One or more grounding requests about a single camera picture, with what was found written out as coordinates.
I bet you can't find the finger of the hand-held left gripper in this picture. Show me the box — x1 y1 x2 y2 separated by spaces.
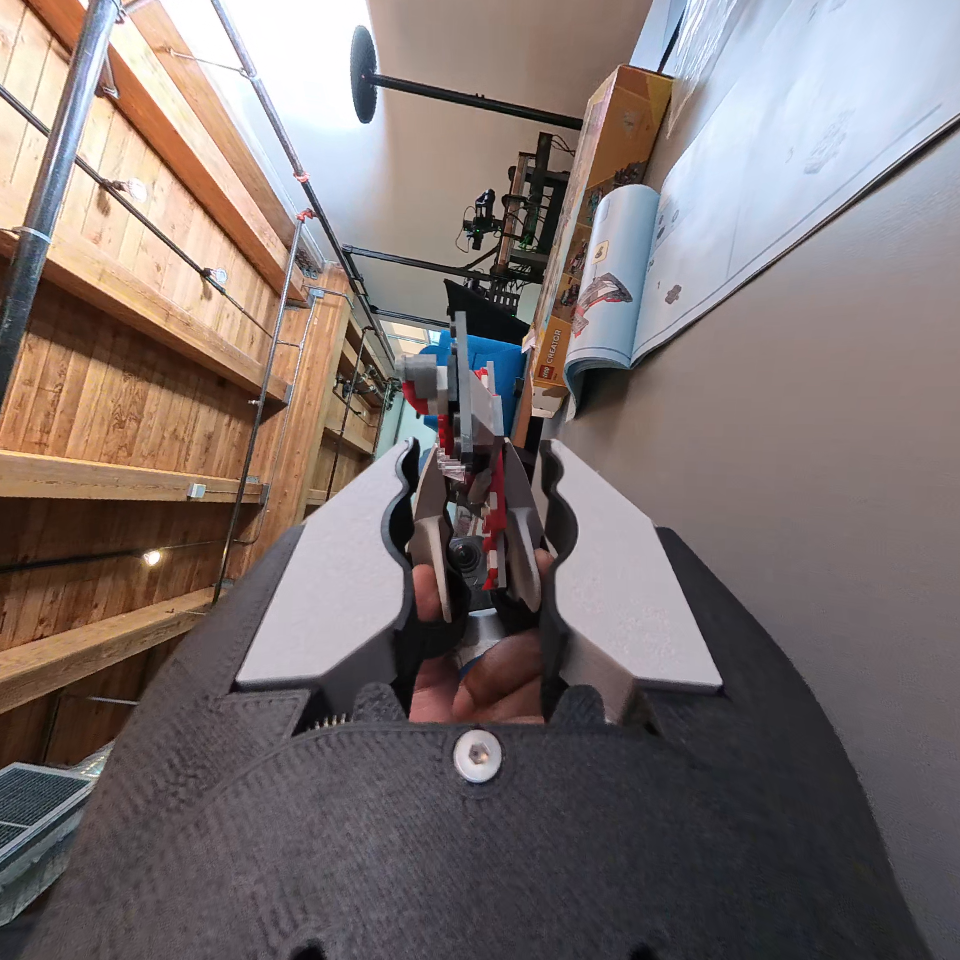
498 438 546 612
411 446 460 625

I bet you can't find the metal vent grille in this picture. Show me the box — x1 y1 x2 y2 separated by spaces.
0 761 96 927

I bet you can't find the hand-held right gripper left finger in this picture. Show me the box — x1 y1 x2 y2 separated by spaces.
234 437 421 714

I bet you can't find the red and grey toy plane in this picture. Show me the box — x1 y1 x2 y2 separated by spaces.
393 311 530 594

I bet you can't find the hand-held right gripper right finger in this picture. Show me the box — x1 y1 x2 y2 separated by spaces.
538 437 725 726

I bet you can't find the large grey metal pipe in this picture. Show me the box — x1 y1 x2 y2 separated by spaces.
0 0 123 391

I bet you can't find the open instruction booklet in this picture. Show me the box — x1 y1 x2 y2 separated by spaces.
562 0 960 400

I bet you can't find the person's left hand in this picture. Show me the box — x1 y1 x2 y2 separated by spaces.
408 549 558 726

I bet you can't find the black equipment rack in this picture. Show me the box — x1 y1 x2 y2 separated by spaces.
442 131 575 346

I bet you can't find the blue felt tote bag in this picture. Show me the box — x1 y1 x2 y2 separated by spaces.
416 330 526 425

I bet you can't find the grey desk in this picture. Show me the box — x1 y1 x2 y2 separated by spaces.
540 0 960 960

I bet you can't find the yellow toy set box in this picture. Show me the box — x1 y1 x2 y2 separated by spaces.
523 63 674 419

